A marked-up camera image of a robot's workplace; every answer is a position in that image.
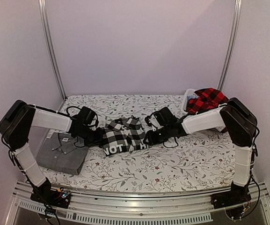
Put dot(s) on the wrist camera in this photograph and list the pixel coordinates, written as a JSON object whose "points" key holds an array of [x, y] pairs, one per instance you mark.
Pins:
{"points": [[161, 118], [88, 117]]}

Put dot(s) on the aluminium frame post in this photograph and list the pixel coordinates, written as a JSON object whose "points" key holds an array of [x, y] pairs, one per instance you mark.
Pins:
{"points": [[50, 47], [231, 43]]}

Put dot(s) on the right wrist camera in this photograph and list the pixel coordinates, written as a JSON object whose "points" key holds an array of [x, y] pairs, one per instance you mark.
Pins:
{"points": [[161, 118]]}

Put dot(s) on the white plastic laundry basket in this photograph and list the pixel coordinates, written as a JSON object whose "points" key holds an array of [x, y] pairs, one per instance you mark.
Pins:
{"points": [[188, 98]]}

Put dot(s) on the folded grey button shirt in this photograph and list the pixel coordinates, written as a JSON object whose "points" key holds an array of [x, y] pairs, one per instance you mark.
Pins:
{"points": [[62, 153]]}

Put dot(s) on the front aluminium rail frame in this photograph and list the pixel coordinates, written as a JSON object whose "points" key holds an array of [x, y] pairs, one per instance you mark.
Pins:
{"points": [[90, 207]]}

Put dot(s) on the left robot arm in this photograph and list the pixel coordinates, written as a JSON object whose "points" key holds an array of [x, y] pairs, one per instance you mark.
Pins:
{"points": [[16, 124]]}

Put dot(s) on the black white plaid shirt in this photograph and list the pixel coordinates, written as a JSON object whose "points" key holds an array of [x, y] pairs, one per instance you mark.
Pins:
{"points": [[123, 135]]}

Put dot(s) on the left aluminium frame post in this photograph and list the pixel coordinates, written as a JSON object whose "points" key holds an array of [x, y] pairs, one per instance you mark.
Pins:
{"points": [[50, 47]]}

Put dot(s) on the red black plaid shirt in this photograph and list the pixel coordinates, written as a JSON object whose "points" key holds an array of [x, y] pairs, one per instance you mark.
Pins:
{"points": [[207, 100]]}

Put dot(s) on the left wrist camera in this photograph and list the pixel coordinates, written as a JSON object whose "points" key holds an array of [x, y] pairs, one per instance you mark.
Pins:
{"points": [[88, 117]]}

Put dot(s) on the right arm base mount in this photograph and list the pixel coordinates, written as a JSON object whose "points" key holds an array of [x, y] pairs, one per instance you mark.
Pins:
{"points": [[236, 195]]}

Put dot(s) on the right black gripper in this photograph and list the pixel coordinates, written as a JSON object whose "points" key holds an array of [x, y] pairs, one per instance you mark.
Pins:
{"points": [[151, 139]]}

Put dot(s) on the blue garment in basket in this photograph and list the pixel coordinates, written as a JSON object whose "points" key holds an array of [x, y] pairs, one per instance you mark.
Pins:
{"points": [[192, 97]]}

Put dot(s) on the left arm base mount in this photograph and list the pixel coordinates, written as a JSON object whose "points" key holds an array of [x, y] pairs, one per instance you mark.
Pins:
{"points": [[59, 197]]}

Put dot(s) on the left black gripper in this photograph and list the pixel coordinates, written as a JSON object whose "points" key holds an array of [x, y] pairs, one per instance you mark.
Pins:
{"points": [[99, 140]]}

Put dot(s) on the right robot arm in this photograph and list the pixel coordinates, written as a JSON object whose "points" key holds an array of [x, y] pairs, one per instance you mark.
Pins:
{"points": [[240, 122]]}

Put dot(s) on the floral white tablecloth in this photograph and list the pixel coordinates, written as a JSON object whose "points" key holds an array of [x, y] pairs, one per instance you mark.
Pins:
{"points": [[199, 161]]}

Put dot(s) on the right aluminium frame post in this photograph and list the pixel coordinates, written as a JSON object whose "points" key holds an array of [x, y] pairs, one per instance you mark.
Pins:
{"points": [[231, 43]]}

